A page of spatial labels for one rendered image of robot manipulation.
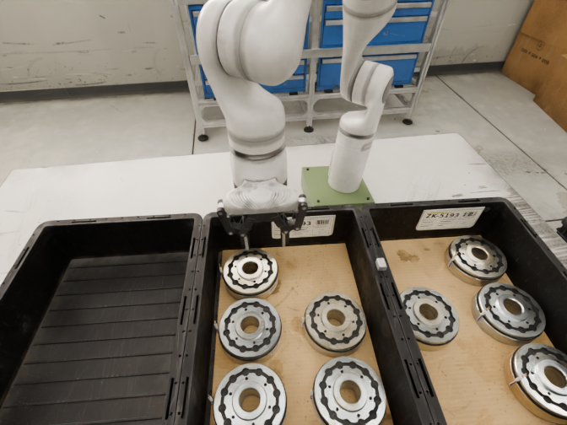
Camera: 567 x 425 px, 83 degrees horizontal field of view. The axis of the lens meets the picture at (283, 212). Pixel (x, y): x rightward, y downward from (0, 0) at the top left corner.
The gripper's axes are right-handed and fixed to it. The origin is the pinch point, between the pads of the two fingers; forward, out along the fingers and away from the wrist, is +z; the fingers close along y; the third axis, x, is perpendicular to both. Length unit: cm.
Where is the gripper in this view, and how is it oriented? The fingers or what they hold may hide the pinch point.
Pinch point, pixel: (265, 239)
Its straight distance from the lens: 54.3
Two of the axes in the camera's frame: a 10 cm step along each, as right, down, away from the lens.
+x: 0.8, 7.2, -6.8
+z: 0.1, 6.9, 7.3
